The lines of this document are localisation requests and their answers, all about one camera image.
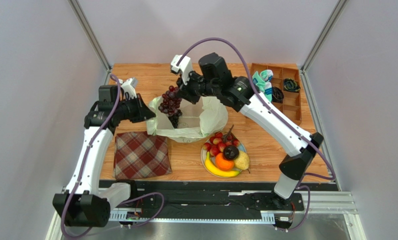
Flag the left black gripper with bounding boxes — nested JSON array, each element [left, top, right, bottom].
[[114, 93, 156, 124]]

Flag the dark fake grapes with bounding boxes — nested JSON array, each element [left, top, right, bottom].
[[158, 85, 183, 129]]

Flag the white plastic bag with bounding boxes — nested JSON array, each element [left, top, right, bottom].
[[146, 96, 229, 143]]

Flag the red fake strawberry bunch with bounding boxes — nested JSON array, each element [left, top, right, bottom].
[[201, 125, 241, 157]]

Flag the dark fake plum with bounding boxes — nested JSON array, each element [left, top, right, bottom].
[[222, 145, 240, 161]]

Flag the orange fake fruit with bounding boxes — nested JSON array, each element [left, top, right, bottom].
[[215, 152, 235, 171]]

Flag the yellow fake banana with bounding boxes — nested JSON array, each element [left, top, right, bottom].
[[203, 152, 241, 178]]

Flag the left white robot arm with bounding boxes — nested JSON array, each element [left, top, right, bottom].
[[52, 83, 156, 228]]

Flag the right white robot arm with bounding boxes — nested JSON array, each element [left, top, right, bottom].
[[170, 52, 324, 200]]

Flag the red plaid cloth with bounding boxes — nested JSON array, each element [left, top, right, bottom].
[[113, 131, 172, 180]]

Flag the blue and cream plate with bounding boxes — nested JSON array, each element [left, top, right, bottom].
[[200, 143, 247, 172]]

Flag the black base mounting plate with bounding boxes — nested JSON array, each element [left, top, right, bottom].
[[99, 180, 339, 221]]

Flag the brown wooden organizer tray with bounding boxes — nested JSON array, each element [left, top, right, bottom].
[[250, 63, 302, 125]]

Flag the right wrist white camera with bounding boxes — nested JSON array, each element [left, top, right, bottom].
[[170, 54, 193, 85]]

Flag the wrist white camera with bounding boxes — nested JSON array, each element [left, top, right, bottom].
[[170, 54, 193, 85], [118, 77, 138, 100]]

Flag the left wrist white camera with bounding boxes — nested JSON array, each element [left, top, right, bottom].
[[118, 77, 138, 100]]

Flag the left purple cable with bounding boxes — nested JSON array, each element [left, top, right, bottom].
[[60, 73, 165, 238]]

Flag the black green coiled cable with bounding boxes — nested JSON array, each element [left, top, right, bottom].
[[283, 78, 301, 93]]

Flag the aluminium frame rail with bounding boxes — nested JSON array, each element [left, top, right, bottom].
[[45, 186, 366, 240]]

